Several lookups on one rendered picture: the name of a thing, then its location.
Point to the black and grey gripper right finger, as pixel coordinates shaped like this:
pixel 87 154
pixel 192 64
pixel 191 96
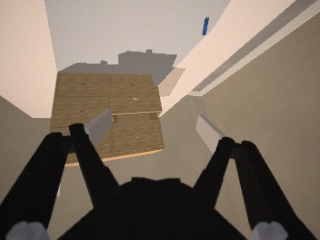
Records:
pixel 269 213

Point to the brown wooden chest of drawers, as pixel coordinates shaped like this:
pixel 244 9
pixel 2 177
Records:
pixel 111 129

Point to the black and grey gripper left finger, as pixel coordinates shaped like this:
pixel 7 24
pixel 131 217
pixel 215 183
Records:
pixel 26 211

